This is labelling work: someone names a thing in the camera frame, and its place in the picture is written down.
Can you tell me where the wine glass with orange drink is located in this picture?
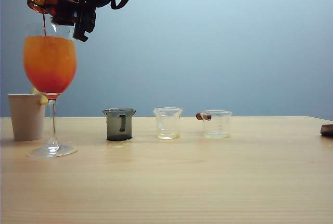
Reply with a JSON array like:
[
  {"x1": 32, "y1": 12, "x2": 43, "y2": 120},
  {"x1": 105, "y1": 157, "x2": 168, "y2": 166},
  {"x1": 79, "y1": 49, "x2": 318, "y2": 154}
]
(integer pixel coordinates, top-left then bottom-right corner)
[{"x1": 22, "y1": 23, "x2": 78, "y2": 159}]

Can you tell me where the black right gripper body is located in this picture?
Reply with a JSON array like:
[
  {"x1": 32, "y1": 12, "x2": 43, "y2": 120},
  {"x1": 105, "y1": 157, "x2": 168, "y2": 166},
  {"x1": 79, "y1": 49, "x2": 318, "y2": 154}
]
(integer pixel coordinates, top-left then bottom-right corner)
[{"x1": 50, "y1": 0, "x2": 80, "y2": 26}]

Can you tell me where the brown paper cup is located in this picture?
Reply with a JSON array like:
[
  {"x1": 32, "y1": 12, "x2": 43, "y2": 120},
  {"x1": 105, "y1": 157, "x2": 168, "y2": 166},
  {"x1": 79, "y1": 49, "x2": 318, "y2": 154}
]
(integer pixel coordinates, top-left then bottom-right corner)
[{"x1": 7, "y1": 93, "x2": 46, "y2": 142}]

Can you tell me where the grey glass measuring cup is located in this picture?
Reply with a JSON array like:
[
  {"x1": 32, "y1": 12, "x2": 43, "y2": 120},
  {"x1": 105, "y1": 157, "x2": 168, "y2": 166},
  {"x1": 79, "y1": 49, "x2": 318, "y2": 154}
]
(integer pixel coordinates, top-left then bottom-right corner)
[{"x1": 101, "y1": 107, "x2": 137, "y2": 142}]

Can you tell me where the clear glass measuring cup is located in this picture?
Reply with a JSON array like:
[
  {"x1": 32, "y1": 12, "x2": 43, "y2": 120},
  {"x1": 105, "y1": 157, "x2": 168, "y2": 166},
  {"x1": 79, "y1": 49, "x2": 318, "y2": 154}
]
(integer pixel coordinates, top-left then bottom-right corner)
[
  {"x1": 152, "y1": 107, "x2": 184, "y2": 141},
  {"x1": 201, "y1": 109, "x2": 233, "y2": 140}
]

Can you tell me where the dark brown flat object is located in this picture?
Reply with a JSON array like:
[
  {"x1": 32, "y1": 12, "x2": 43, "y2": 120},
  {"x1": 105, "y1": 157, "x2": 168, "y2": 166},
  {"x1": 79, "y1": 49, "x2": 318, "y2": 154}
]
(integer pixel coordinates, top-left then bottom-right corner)
[{"x1": 320, "y1": 123, "x2": 333, "y2": 138}]

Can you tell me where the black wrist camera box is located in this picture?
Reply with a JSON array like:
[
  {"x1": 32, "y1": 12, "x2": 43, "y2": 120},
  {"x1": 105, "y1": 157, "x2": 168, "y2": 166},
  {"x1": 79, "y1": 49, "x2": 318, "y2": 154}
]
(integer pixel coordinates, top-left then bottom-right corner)
[{"x1": 72, "y1": 8, "x2": 97, "y2": 43}]

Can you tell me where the small brown cylinder piece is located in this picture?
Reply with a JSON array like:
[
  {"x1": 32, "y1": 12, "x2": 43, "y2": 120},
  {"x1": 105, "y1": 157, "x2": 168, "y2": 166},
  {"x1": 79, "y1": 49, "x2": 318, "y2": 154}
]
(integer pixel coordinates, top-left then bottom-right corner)
[{"x1": 195, "y1": 112, "x2": 212, "y2": 122}]

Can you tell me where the yellow lemon slice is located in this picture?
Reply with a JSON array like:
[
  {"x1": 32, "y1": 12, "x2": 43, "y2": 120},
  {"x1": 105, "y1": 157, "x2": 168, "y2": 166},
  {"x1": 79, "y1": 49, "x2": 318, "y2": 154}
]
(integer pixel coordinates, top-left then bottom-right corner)
[{"x1": 30, "y1": 86, "x2": 49, "y2": 106}]

